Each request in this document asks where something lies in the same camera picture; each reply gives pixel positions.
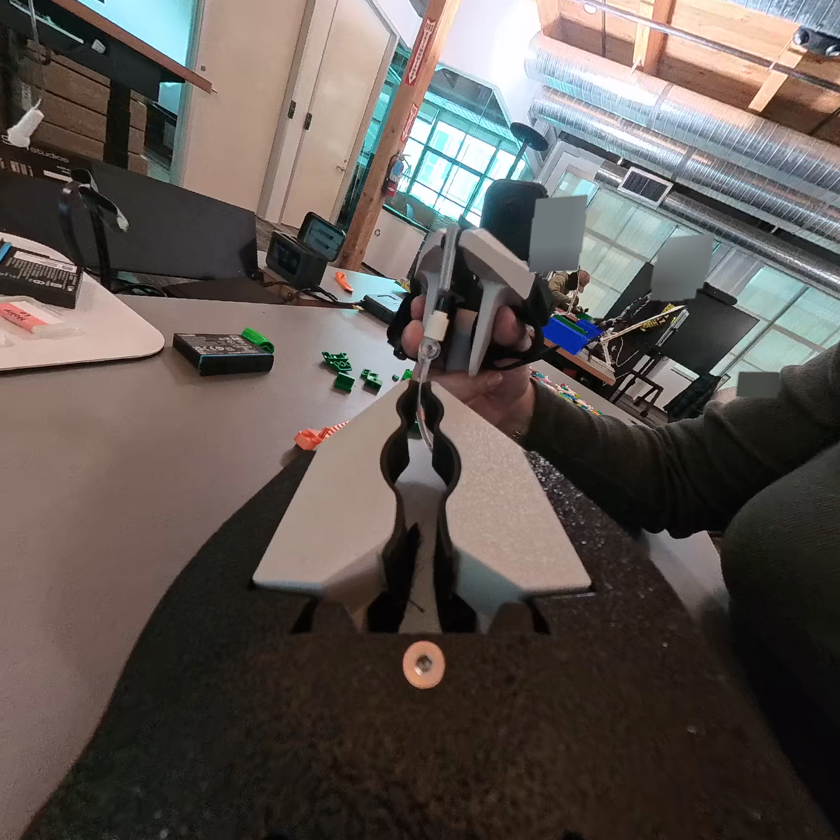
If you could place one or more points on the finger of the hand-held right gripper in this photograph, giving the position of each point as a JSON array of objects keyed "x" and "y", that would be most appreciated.
[
  {"x": 433, "y": 269},
  {"x": 502, "y": 269}
]

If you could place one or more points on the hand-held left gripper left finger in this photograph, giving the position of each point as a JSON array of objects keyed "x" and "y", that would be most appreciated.
[{"x": 328, "y": 518}]

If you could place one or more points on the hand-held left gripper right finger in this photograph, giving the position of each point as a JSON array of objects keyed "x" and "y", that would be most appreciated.
[{"x": 518, "y": 518}]

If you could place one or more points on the clear tube with black connector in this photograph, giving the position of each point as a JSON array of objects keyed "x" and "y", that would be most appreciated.
[{"x": 438, "y": 323}]

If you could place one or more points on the person's right forearm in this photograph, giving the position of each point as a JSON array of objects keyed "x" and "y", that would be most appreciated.
[{"x": 656, "y": 453}]

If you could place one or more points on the grey desk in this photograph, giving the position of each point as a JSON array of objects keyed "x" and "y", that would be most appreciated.
[{"x": 164, "y": 459}]

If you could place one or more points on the wooden desk with black legs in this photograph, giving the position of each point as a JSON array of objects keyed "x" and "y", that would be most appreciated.
[{"x": 118, "y": 39}]

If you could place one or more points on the person's right hand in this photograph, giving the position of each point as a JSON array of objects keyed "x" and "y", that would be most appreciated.
[{"x": 499, "y": 400}]

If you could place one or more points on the white recycling cabinet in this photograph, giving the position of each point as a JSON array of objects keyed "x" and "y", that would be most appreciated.
[{"x": 394, "y": 243}]

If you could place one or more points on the dark flat device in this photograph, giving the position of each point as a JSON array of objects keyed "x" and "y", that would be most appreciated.
[{"x": 386, "y": 308}]

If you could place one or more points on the large grid window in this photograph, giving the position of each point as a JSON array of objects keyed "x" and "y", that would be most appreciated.
[{"x": 459, "y": 164}]

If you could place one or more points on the orange ridged brick piece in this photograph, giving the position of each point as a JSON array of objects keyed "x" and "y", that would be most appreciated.
[{"x": 318, "y": 436}]

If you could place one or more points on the orange brick separator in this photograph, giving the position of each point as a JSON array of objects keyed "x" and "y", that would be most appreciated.
[{"x": 344, "y": 282}]

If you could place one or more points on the blue plastic bin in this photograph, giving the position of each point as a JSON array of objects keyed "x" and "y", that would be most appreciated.
[{"x": 571, "y": 334}]

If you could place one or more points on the red fire extinguisher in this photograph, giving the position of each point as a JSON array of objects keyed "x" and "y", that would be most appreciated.
[{"x": 395, "y": 174}]

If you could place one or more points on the pile of green bricks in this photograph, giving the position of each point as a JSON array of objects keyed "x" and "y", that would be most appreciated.
[{"x": 348, "y": 371}]

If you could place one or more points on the pile of colourful bricks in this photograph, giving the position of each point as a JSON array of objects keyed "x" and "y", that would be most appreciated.
[{"x": 564, "y": 394}]

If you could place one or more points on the black charging case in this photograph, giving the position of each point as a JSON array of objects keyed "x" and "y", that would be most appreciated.
[{"x": 295, "y": 259}]

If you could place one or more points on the green curved piece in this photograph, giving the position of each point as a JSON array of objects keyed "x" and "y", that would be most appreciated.
[{"x": 257, "y": 339}]

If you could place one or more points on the white door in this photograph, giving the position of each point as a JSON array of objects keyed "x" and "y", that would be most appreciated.
[
  {"x": 249, "y": 98},
  {"x": 348, "y": 98}
]

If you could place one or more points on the black office chair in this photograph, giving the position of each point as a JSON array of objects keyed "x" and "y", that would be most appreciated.
[{"x": 725, "y": 328}]

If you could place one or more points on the large black cardboard box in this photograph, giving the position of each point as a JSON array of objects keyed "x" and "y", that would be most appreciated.
[{"x": 177, "y": 223}]

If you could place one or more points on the person's torso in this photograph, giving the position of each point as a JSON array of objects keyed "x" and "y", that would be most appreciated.
[{"x": 787, "y": 564}]

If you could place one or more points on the wooden book stand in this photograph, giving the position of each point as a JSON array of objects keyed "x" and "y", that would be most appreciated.
[{"x": 111, "y": 328}]

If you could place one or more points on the pink small packet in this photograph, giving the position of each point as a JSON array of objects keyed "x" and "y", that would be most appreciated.
[{"x": 26, "y": 313}]

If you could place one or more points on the small black labelled box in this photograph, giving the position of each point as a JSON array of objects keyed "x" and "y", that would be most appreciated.
[{"x": 36, "y": 275}]

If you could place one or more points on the white hanging plug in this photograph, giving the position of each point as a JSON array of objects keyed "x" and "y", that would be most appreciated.
[{"x": 26, "y": 124}]

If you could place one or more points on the black round pedestal stand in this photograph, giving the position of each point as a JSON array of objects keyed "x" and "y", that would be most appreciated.
[{"x": 530, "y": 134}]

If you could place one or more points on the white duct vent grille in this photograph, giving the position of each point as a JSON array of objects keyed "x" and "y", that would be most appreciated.
[{"x": 645, "y": 187}]

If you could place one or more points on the wooden post with red signs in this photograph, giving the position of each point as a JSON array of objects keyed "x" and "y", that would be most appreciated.
[{"x": 407, "y": 98}]

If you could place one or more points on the silver air duct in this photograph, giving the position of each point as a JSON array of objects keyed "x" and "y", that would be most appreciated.
[
  {"x": 722, "y": 184},
  {"x": 689, "y": 98}
]

